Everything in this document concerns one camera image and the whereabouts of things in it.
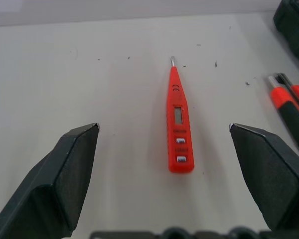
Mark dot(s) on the black tool case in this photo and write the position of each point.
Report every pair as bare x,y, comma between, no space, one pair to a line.
292,27

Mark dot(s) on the red digital voltage tester pen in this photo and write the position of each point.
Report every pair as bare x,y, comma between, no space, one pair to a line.
179,129

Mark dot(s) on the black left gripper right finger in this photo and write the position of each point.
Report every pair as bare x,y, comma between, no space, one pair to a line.
269,179

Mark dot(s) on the red and black pliers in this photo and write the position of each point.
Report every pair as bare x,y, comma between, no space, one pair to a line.
290,102

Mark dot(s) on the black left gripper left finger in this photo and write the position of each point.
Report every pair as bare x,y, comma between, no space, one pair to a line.
52,184

